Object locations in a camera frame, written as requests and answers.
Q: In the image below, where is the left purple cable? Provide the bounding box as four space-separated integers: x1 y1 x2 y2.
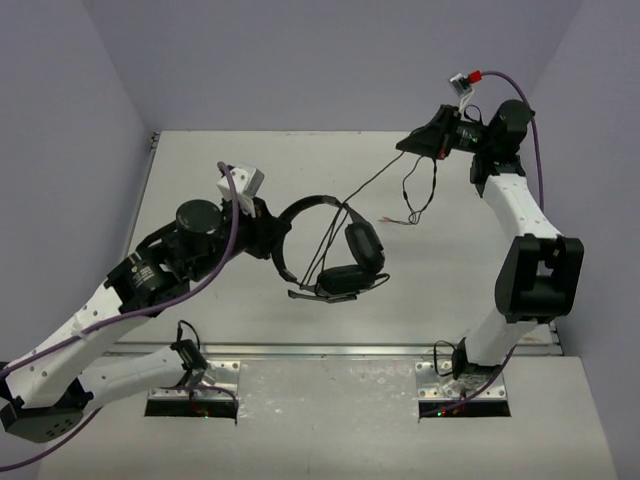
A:
0 162 241 474

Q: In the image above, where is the black headset with microphone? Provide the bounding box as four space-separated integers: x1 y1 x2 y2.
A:
272 195 389 304

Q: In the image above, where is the thin black headset cable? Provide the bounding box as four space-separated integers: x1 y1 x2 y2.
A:
299 129 441 294

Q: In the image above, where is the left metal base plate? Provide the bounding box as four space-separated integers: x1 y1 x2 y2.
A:
147 358 242 401

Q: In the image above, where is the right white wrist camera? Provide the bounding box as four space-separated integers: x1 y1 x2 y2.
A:
448 70 483 112

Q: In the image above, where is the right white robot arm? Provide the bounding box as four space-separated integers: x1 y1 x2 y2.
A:
396 99 584 380

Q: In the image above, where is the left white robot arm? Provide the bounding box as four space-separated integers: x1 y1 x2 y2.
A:
1 199 290 443

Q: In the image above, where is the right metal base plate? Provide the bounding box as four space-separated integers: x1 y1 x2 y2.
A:
414 359 507 402

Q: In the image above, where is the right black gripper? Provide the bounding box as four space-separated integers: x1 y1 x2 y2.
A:
399 106 496 162

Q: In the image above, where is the metal base plate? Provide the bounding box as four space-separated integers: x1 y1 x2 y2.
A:
414 359 507 402
147 358 242 401

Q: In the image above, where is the aluminium rail front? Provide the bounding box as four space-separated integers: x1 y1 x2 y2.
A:
105 341 563 357

